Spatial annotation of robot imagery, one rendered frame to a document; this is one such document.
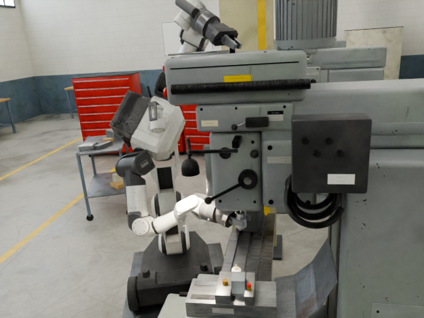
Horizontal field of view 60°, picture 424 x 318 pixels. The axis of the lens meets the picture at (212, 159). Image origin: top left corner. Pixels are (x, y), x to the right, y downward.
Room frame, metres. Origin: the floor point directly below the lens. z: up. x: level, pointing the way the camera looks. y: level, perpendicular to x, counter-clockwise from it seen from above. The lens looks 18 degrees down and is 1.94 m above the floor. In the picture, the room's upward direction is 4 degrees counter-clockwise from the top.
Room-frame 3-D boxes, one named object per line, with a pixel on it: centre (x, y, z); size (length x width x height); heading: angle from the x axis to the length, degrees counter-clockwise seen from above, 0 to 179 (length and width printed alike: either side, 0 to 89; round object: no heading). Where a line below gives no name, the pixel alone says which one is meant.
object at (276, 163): (1.30, -0.29, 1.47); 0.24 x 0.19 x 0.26; 168
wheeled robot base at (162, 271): (2.13, 0.29, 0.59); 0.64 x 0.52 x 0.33; 4
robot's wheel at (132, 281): (1.87, 0.54, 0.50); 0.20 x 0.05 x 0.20; 4
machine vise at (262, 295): (1.21, -0.04, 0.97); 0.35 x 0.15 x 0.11; 80
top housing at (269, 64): (1.34, -0.11, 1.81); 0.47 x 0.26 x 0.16; 78
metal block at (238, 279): (1.21, -0.07, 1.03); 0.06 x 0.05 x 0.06; 170
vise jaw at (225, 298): (1.22, -0.02, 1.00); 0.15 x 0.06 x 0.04; 170
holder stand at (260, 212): (1.90, -0.20, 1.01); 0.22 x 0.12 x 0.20; 161
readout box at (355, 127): (0.95, -0.32, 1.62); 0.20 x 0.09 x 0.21; 78
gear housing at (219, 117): (1.33, -0.14, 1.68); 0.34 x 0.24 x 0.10; 78
